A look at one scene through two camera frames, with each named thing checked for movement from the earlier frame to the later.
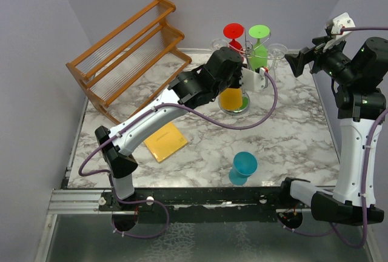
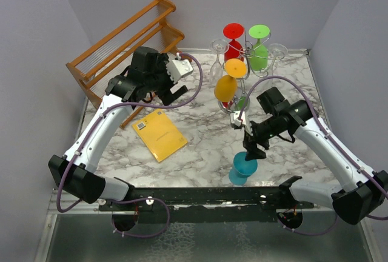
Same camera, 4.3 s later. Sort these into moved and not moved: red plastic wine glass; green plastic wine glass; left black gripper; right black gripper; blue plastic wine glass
Moved: right black gripper; left black gripper
Not moved: green plastic wine glass; red plastic wine glass; blue plastic wine glass
